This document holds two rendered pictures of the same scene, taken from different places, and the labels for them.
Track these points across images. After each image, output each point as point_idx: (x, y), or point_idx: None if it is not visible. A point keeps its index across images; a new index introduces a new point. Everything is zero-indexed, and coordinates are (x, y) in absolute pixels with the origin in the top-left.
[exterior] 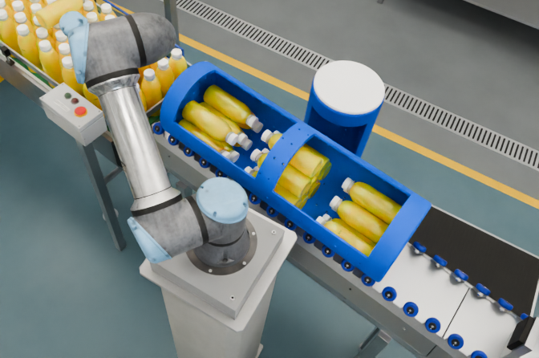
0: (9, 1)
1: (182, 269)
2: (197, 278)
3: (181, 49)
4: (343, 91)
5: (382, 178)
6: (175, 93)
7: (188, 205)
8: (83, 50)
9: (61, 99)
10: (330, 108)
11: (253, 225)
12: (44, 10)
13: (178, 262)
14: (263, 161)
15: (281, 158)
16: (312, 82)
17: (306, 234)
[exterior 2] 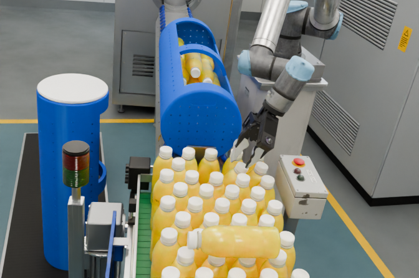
0: None
1: (312, 57)
2: (307, 53)
3: (115, 211)
4: (84, 87)
5: (176, 30)
6: (229, 96)
7: (311, 8)
8: None
9: (308, 180)
10: (108, 91)
11: None
12: (269, 229)
13: (312, 59)
14: (220, 61)
15: (213, 52)
16: (85, 105)
17: None
